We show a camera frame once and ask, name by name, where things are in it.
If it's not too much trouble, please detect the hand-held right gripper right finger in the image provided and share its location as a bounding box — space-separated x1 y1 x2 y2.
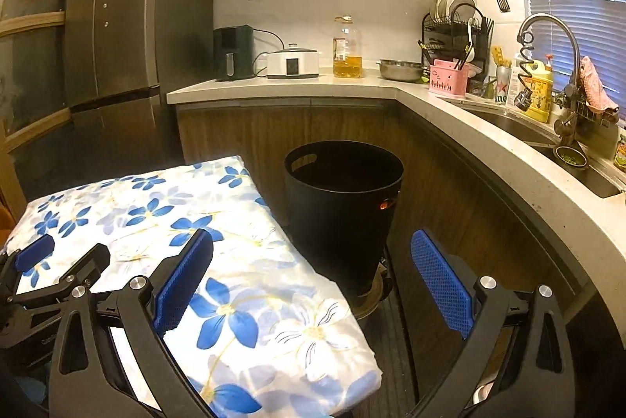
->
410 228 578 418

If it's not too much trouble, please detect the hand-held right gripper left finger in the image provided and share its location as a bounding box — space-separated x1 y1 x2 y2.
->
49 228 216 418

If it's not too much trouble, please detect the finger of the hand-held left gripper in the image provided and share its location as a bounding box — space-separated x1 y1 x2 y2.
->
49 243 111 299
0 233 57 298

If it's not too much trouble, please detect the black trash bin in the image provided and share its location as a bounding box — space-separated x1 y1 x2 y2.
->
284 142 405 296

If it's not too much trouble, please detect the blue floral tablecloth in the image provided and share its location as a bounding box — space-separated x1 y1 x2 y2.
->
0 155 383 418

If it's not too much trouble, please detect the round wooden stand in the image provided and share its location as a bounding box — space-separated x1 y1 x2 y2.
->
349 269 392 318

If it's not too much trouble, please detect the beige stone countertop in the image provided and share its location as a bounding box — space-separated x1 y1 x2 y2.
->
166 78 626 306

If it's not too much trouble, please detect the wooden base cabinet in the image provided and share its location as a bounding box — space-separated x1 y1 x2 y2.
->
176 98 602 418

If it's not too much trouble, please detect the steel kitchen sink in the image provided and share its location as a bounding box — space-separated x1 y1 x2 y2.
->
460 102 626 199

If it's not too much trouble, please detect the sink strainer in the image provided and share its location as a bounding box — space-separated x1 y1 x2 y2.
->
552 144 588 169

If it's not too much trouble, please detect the wooden glass panel door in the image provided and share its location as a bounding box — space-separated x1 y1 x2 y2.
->
0 0 115 208

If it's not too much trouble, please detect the pink utensil holder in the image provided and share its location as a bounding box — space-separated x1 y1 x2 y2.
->
429 59 470 101

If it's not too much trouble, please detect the drink can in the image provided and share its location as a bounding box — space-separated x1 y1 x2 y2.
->
494 65 512 106

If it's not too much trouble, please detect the yellow detergent bottle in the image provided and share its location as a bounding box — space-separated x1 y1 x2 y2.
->
525 54 556 124

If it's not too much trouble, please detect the white bottle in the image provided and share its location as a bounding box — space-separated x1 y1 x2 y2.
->
506 53 524 106

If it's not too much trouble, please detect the stainless steel bowl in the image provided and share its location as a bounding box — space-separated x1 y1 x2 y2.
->
376 59 425 83

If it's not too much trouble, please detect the black air fryer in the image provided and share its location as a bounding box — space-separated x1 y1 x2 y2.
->
212 25 256 81

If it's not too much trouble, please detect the dark steel refrigerator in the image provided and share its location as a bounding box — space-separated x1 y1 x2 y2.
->
63 0 216 165

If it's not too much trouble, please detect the white plastic spoon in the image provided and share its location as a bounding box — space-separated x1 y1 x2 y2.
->
462 18 476 62

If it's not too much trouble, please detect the white electric cooker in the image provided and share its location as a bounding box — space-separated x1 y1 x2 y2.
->
266 43 321 80

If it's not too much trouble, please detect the cooking oil bottle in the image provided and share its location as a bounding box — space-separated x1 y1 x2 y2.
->
333 16 363 79

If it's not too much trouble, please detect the pink cloth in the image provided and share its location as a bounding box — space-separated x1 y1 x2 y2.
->
579 55 621 117

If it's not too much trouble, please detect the steel kitchen faucet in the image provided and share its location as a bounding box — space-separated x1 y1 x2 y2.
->
517 13 588 155

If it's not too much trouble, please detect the coiled black sprayer hose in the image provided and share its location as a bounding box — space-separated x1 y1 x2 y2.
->
513 32 539 112

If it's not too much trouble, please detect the black wire dish rack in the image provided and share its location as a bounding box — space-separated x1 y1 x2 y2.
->
418 2 495 81

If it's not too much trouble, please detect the black power cable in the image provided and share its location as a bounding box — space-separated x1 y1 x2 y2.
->
252 28 284 57

